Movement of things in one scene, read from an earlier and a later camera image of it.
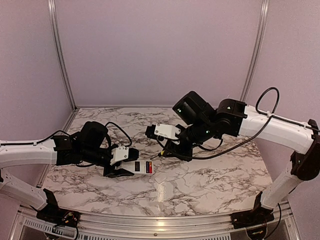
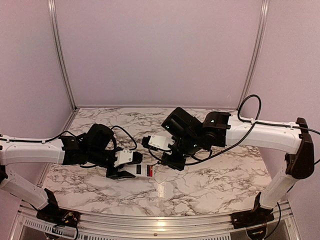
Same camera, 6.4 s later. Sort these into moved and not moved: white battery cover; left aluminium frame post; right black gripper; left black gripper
Moved: right black gripper
Not moved: left black gripper; left aluminium frame post; white battery cover
